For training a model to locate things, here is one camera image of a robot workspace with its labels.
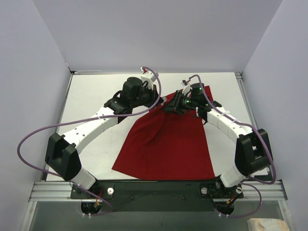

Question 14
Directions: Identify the red t-shirt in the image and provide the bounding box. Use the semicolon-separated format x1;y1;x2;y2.
112;85;216;180

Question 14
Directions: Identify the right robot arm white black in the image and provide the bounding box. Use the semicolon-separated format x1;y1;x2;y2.
163;83;273;188

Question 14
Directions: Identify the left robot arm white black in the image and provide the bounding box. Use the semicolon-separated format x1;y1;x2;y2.
45;71;163;198

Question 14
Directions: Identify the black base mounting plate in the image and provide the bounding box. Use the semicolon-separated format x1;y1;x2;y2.
70;180;243;214

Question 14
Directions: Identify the beige foam block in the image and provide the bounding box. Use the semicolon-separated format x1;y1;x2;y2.
247;218;290;231

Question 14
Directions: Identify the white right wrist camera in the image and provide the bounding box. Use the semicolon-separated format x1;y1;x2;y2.
181;78;191;94

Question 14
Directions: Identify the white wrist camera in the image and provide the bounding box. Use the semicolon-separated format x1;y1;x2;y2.
141;71;157;90
181;78;191;94

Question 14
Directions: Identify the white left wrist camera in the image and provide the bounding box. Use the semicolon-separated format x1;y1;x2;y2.
141;71;157;90

